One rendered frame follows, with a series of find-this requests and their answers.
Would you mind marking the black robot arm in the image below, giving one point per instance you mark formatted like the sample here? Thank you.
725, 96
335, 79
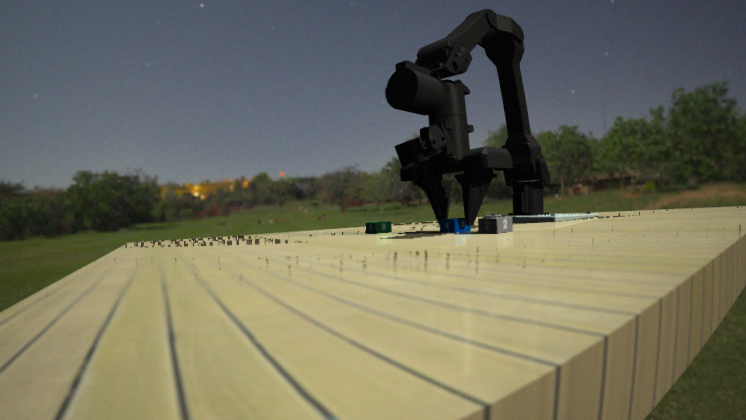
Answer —
417, 88

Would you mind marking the green block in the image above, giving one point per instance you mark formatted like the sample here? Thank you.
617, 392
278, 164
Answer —
378, 227

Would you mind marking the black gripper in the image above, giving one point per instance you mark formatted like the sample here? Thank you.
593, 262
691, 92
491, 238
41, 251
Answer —
478, 164

